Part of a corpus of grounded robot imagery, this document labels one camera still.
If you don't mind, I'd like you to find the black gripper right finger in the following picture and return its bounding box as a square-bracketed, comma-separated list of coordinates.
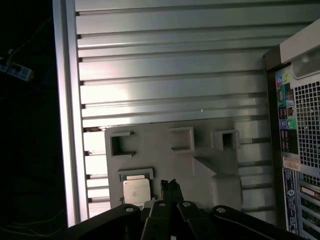
[170, 178, 301, 240]

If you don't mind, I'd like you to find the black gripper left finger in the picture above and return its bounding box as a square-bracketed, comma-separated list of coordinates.
[53, 178, 174, 240]

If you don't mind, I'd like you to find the silver CPU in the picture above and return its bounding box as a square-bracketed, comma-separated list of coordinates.
[122, 174, 156, 206]

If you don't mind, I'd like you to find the grey plastic parts rack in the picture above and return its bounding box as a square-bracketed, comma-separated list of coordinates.
[104, 121, 245, 218]

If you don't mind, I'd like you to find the open grey PC case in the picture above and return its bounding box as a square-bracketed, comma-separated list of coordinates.
[261, 17, 320, 240]

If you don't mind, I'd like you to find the white power strip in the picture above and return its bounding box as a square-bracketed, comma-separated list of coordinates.
[0, 61, 35, 83]

